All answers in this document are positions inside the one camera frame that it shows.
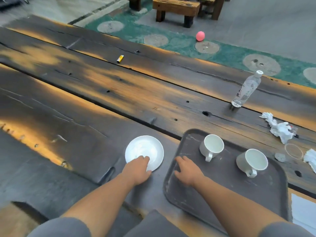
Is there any person's left hand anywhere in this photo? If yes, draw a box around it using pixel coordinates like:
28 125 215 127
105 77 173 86
120 155 152 188

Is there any person's right hand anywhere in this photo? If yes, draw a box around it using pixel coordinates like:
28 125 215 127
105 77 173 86
174 155 206 188

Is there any white plate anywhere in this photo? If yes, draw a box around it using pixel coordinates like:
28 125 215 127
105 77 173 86
125 135 165 172

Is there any dark brown tray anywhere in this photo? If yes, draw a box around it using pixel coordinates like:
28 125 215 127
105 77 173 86
163 128 290 235

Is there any white ceramic mug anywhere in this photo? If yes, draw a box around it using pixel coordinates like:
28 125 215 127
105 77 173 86
199 134 225 163
236 148 269 178

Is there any white paper napkin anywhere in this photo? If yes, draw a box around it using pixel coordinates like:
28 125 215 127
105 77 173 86
291 193 316 230

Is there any person's right forearm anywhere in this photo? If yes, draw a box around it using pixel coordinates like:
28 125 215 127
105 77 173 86
192 176 288 237

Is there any person's left forearm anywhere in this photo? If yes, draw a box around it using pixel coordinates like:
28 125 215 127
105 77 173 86
61 174 140 237

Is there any clear plastic disposable cup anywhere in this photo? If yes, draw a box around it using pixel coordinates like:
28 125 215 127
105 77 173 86
274 143 304 163

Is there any twisted crumpled white tissue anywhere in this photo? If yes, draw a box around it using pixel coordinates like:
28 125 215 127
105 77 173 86
259 112 295 145

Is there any gray printed shirt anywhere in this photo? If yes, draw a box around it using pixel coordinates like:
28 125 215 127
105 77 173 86
26 209 314 237

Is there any clear plastic water bottle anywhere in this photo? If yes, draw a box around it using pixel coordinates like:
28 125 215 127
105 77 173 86
231 70 264 108

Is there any small crumpled white napkin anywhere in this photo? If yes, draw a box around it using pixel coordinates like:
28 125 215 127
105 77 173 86
303 148 316 173

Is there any dark wooden bench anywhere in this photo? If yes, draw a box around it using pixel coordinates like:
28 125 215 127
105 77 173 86
152 0 201 29

